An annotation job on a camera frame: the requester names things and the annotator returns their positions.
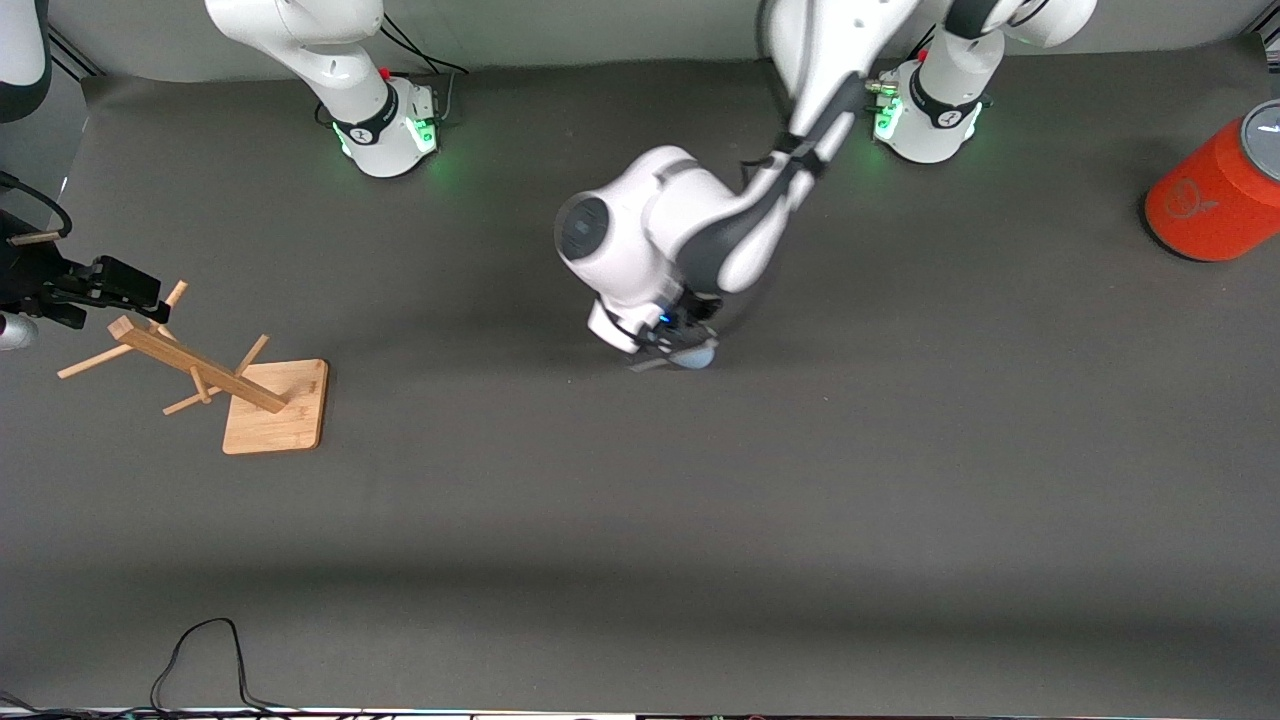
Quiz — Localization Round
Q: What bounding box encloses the wooden cup rack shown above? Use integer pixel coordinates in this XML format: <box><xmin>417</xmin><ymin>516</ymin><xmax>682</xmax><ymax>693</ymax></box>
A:
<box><xmin>57</xmin><ymin>280</ymin><xmax>330</xmax><ymax>456</ymax></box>

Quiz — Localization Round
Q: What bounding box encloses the dark grey table cloth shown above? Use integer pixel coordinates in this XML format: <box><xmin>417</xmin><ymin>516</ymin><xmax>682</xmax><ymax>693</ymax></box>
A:
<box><xmin>0</xmin><ymin>35</ymin><xmax>1280</xmax><ymax>717</ymax></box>

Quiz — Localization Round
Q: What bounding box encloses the orange can with grey lid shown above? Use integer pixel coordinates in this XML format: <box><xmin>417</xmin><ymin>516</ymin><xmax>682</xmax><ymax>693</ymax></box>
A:
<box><xmin>1143</xmin><ymin>98</ymin><xmax>1280</xmax><ymax>264</ymax></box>

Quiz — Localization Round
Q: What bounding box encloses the aluminium frame rail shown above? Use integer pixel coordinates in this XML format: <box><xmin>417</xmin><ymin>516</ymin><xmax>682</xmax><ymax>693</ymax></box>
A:
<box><xmin>45</xmin><ymin>25</ymin><xmax>103</xmax><ymax>80</ymax></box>

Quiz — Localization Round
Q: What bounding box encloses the black looped floor cable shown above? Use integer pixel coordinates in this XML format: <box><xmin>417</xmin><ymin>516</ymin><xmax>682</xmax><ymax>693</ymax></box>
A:
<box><xmin>150</xmin><ymin>618</ymin><xmax>301</xmax><ymax>714</ymax></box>

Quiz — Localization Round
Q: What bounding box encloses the black right arm base cable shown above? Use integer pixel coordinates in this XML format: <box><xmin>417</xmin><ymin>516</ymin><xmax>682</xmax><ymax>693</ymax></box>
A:
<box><xmin>382</xmin><ymin>15</ymin><xmax>474</xmax><ymax>77</ymax></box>

